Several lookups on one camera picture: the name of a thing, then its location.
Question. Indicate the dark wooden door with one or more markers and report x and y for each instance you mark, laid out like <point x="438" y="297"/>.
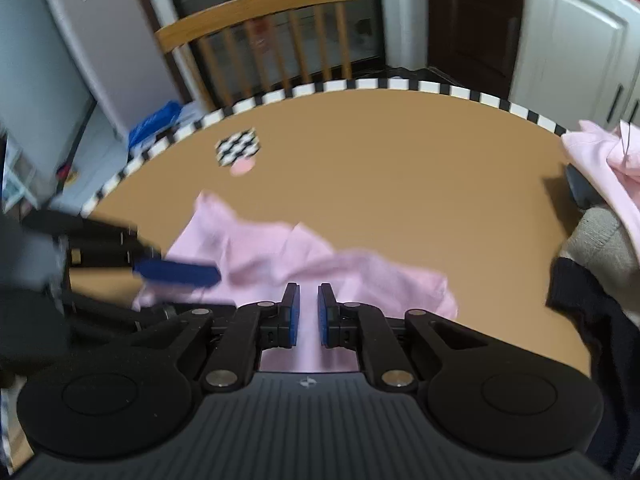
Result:
<point x="470" y="20"/>

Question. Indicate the blue plastic bag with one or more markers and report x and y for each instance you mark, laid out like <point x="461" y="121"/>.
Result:
<point x="152" y="125"/>

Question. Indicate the pink printed t-shirt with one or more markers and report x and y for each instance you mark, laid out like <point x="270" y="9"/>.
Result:
<point x="260" y="255"/>

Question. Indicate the white cabinet unit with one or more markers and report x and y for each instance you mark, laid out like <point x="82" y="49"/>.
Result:
<point x="570" y="35"/>

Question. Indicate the wooden spindle chair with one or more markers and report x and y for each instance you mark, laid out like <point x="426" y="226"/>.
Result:
<point x="250" y="7"/>

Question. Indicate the pile of crumpled clothes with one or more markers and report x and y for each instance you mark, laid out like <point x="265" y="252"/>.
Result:
<point x="600" y="160"/>

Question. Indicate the white refrigerator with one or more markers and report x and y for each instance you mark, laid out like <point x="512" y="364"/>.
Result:
<point x="100" y="50"/>

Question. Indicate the blue denim cloth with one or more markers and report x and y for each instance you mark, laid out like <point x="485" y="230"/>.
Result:
<point x="582" y="187"/>

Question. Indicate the checkerboard marker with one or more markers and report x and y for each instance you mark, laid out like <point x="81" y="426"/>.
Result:
<point x="239" y="146"/>

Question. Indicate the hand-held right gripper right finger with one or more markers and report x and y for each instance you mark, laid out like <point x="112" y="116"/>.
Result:
<point x="324" y="317"/>

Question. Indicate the beige cloth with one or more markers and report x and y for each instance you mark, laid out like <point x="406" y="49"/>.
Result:
<point x="595" y="232"/>

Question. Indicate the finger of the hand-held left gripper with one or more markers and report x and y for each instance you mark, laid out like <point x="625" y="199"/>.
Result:
<point x="180" y="272"/>
<point x="105" y="315"/>

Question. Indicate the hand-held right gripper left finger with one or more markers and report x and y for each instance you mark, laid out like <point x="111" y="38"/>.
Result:
<point x="294" y="315"/>

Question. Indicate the pink round sticker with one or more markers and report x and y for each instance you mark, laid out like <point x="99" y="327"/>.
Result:
<point x="242" y="167"/>

